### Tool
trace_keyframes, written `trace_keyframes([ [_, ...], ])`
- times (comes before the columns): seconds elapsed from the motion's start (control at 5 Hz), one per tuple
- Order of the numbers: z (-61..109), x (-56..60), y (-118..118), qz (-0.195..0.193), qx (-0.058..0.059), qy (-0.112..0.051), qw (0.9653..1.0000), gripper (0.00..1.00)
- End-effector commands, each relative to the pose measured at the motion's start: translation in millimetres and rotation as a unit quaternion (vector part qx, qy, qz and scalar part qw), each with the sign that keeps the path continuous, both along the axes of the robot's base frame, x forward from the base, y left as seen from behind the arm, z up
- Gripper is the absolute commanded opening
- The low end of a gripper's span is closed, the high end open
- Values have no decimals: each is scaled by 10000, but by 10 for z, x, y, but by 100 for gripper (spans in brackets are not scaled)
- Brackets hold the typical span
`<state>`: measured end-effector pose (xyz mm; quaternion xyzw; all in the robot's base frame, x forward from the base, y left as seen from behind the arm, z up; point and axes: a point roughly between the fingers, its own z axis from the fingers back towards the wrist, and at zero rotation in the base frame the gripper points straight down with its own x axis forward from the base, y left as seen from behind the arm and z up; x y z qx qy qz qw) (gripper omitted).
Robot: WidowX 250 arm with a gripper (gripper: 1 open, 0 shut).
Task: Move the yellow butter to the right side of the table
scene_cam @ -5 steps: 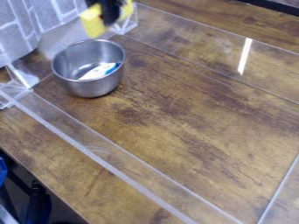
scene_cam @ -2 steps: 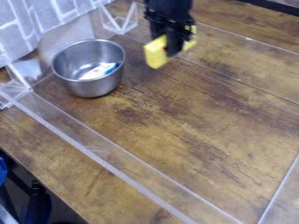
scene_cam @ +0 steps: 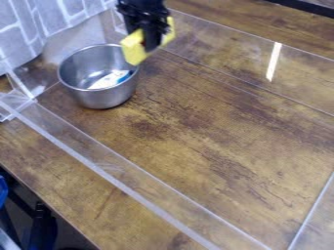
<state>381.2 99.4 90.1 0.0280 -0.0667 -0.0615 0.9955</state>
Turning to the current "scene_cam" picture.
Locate grey brick pattern cloth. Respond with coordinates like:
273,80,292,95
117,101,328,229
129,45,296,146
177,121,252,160
0,0,117,76

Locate stainless steel bowl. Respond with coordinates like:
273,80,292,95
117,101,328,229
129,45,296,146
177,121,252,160
58,44,139,109

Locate white blue tube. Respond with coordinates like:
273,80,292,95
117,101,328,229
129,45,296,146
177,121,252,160
87,69,133,90

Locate yellow butter block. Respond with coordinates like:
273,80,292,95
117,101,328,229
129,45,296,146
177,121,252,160
121,17,177,65

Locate black table leg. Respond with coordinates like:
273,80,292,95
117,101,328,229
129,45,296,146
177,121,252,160
29,202,58,250

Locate clear acrylic barrier frame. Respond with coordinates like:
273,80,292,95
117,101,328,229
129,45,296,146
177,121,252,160
0,1,334,250

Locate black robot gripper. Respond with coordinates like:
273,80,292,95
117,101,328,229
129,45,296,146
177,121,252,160
117,0,171,53

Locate blue object under table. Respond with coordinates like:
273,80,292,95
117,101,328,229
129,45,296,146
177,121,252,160
0,176,9,209

